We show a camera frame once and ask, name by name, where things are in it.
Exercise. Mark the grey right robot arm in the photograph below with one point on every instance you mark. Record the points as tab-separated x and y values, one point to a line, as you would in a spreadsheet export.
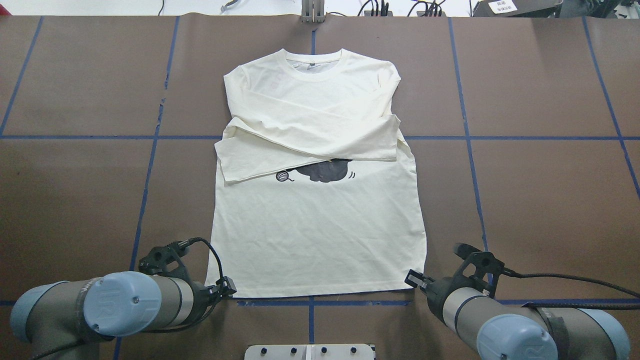
535	331

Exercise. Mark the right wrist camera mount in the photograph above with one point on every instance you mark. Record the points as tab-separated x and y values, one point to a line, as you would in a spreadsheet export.
480	270

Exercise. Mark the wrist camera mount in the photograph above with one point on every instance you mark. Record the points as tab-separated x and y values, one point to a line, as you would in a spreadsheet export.
166	261
480	270

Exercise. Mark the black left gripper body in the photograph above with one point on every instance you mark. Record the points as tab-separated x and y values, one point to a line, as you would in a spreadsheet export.
202	298

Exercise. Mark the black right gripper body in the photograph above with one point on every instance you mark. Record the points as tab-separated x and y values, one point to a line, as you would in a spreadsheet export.
435	291

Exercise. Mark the aluminium frame post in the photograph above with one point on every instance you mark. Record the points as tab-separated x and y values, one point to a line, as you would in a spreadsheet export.
313	11

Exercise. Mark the cream long sleeve shirt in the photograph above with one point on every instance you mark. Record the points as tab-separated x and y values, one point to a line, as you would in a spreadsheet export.
316	188

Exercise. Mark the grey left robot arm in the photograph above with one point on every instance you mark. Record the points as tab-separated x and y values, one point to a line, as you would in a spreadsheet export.
68	320

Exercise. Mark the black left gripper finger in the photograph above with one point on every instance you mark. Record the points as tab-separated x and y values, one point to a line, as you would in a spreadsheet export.
226	293
225	285

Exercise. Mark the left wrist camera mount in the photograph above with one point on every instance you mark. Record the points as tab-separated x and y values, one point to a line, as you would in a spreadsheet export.
166	261

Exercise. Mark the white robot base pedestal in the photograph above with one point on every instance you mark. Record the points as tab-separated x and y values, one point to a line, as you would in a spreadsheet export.
347	351

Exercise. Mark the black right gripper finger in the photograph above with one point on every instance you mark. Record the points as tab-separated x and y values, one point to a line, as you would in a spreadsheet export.
416	280

